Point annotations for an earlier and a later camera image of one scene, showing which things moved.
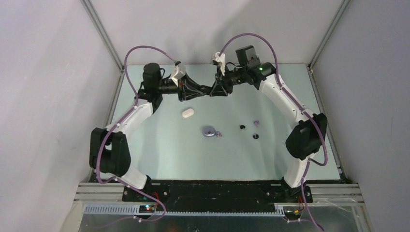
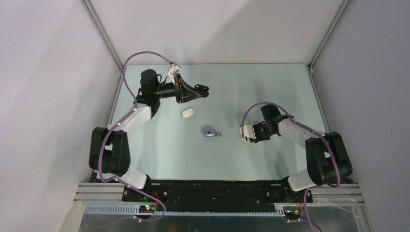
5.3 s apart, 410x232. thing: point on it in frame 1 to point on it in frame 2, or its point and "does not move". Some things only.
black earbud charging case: x=206 y=89 does not move
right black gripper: x=218 y=89 to x=258 y=138
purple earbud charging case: x=209 y=132 does not move
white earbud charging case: x=187 y=113 does not move
